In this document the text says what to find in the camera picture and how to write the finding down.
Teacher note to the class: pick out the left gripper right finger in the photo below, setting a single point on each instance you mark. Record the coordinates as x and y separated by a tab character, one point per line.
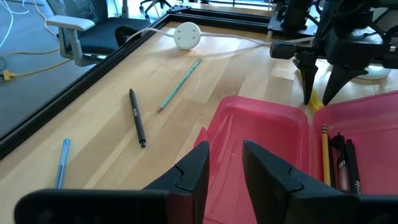
273	193

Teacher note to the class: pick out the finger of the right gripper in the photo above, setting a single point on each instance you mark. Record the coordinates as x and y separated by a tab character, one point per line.
308	77
337	81

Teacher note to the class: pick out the green pencil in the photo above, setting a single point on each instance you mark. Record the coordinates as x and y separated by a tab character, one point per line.
180	84

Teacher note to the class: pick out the blue pen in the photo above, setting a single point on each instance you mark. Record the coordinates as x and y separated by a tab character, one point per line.
63	161

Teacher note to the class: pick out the black aluminium table frame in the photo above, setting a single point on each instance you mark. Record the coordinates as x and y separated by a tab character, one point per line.
62	99

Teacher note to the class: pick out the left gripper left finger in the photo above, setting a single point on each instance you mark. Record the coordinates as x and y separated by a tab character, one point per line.
189	186

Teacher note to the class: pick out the red plastic pencil box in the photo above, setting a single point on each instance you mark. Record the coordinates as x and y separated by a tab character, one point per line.
264	124

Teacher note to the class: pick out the black pen with white print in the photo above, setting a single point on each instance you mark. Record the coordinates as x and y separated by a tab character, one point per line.
353	168

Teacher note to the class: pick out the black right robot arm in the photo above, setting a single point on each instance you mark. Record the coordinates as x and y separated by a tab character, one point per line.
295	15

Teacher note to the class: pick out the dark office chair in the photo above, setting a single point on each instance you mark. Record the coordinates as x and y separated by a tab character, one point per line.
71	23

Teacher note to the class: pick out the white roll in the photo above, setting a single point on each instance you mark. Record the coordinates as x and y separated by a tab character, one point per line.
377	73

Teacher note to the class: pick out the yellow pencil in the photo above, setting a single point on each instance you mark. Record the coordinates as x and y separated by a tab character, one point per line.
325	155

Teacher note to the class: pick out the white round puck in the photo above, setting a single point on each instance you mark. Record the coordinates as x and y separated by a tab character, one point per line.
186	35

